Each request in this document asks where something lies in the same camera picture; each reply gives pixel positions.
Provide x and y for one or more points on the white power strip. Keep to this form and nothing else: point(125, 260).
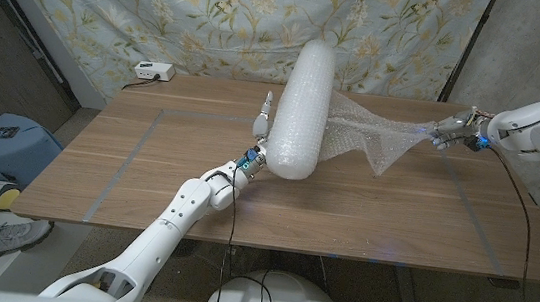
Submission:
point(155, 71)

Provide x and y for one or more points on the blue grey bin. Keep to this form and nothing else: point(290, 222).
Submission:
point(3, 153)

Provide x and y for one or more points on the black backdrop stand pole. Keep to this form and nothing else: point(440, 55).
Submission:
point(467, 46)

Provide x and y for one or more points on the grey sneaker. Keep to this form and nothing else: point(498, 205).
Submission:
point(4, 239)

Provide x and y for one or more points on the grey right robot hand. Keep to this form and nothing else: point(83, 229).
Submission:
point(456, 128)

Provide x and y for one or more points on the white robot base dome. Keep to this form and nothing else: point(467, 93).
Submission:
point(294, 299)

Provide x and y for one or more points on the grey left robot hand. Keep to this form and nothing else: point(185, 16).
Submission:
point(261, 125)

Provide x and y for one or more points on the metal table leg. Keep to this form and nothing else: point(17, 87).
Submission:
point(408, 296)

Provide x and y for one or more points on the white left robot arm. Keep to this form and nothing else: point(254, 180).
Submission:
point(166, 230)

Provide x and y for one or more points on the floral printed backdrop cloth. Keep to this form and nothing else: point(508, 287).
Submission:
point(413, 35)

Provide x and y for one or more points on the grey backdrop frame post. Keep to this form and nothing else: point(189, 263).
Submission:
point(24, 0)

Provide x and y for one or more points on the bubble wrap roll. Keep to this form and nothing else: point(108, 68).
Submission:
point(301, 119)

